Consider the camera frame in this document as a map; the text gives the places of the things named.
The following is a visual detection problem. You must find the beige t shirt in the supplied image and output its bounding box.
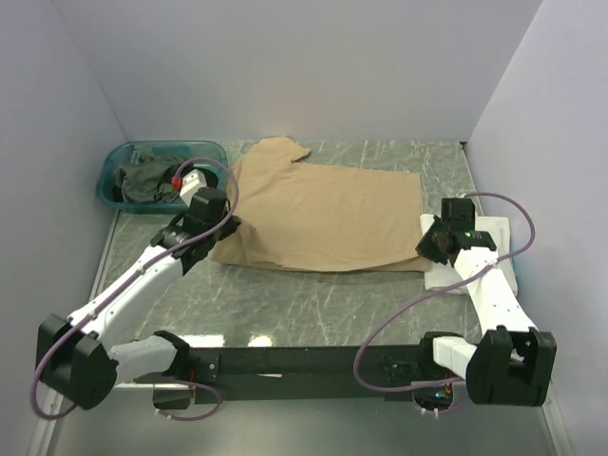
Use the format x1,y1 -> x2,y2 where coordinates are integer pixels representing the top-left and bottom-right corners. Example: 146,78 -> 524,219
212,138 -> 430,273

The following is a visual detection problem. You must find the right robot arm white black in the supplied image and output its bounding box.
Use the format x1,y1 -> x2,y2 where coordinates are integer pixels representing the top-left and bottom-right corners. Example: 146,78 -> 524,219
416,197 -> 557,407

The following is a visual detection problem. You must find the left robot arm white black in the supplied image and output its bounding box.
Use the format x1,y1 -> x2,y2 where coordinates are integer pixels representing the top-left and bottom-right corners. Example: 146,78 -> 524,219
30,186 -> 239,409

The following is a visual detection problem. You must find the folded white t shirt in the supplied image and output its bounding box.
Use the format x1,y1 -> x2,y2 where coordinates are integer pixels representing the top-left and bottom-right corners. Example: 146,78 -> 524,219
420,214 -> 519,295

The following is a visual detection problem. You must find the black t shirt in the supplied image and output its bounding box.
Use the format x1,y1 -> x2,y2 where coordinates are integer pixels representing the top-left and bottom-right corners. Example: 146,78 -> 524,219
190,163 -> 222,189

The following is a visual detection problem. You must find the grey green t shirt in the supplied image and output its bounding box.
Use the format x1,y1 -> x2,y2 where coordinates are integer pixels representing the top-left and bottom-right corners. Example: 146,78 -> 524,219
114,152 -> 185,204

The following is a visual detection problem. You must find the teal plastic laundry basket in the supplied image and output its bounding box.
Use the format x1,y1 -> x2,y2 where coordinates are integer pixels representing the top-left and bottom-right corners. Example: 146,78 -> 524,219
96,141 -> 227,215

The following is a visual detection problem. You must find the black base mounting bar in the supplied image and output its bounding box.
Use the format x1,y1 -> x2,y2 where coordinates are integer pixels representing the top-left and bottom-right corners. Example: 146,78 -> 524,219
132,345 -> 457,410

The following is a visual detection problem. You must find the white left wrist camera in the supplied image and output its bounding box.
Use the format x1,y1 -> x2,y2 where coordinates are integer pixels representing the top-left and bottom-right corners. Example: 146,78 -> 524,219
172,169 -> 207,206

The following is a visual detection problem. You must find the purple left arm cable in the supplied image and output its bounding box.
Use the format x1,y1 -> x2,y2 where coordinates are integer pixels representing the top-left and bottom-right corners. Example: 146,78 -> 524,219
30,158 -> 239,422

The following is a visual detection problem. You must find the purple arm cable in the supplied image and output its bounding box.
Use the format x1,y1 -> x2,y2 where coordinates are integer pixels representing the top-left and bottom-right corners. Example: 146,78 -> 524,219
30,158 -> 239,422
353,191 -> 538,392

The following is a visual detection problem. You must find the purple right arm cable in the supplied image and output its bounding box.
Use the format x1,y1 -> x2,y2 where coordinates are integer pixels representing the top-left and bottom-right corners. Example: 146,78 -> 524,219
353,191 -> 538,392

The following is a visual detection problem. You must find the aluminium frame rail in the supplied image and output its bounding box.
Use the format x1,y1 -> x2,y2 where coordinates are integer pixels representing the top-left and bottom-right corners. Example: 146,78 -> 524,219
114,381 -> 191,390

